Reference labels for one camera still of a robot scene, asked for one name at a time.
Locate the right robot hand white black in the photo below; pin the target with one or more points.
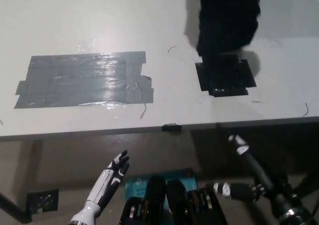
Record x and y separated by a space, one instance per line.
264 179

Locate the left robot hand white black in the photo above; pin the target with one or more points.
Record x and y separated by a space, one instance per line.
104 182

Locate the black t-shirt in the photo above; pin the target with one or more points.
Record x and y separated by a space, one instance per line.
226 21

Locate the black robot legs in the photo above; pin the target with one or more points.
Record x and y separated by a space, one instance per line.
174 205

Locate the black floor tape square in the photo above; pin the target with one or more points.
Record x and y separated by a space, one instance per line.
42 201

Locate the pale table leg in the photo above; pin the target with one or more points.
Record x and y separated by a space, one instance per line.
33 165

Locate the teal cardboard box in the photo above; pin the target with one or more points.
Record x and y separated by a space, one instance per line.
179 176

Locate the black table foot bar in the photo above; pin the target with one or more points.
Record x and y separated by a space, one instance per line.
17 210

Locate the black tape patch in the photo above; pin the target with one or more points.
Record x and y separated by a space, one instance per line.
226 78

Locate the clear tape piece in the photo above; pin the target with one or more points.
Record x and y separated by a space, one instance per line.
87 45

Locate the grey duct tape patch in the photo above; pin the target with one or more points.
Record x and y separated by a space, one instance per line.
82 80

